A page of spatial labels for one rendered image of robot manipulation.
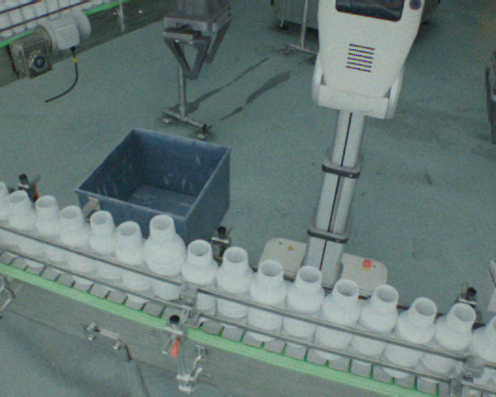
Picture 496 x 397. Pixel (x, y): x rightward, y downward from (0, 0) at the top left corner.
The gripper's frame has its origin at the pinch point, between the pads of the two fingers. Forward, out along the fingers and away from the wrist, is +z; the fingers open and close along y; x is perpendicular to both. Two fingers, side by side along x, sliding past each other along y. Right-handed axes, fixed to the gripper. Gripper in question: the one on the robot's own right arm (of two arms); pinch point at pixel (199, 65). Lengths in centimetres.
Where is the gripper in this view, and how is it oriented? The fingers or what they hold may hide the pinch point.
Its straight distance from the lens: 74.5
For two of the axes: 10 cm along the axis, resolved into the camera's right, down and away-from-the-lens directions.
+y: -2.9, 6.1, -7.4
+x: 9.6, 2.2, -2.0
